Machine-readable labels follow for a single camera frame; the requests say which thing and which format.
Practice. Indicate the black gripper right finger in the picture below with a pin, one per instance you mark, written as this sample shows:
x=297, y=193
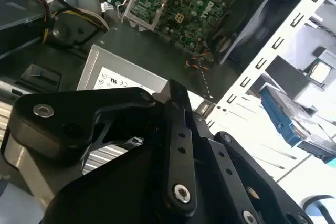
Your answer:
x=225, y=162

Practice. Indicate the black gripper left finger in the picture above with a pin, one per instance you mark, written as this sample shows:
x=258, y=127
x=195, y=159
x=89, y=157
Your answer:
x=78, y=103

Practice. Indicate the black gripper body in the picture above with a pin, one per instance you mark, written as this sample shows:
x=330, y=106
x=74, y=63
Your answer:
x=118, y=195

